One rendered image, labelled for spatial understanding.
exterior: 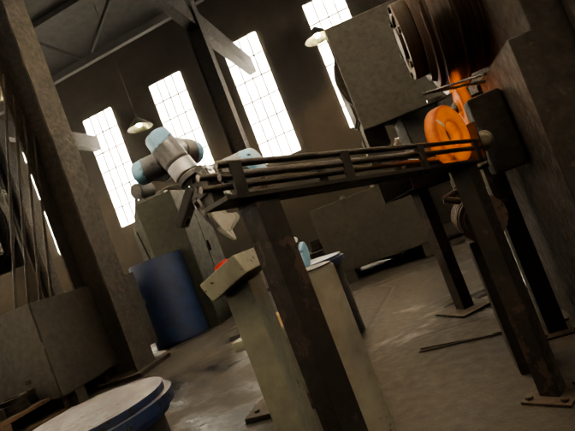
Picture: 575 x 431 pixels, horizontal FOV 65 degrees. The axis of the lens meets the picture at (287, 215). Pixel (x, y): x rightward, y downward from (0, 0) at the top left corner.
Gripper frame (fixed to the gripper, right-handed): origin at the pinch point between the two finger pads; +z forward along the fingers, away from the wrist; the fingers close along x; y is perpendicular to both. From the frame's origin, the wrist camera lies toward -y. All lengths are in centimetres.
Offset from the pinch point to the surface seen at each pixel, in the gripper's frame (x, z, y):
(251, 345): -12.4, 24.9, -8.4
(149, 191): 715, -320, -340
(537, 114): 13, 27, 78
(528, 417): 5, 81, 27
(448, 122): 12, 15, 61
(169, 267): 293, -75, -180
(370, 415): -9, 54, 2
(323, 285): -8.5, 25.0, 13.6
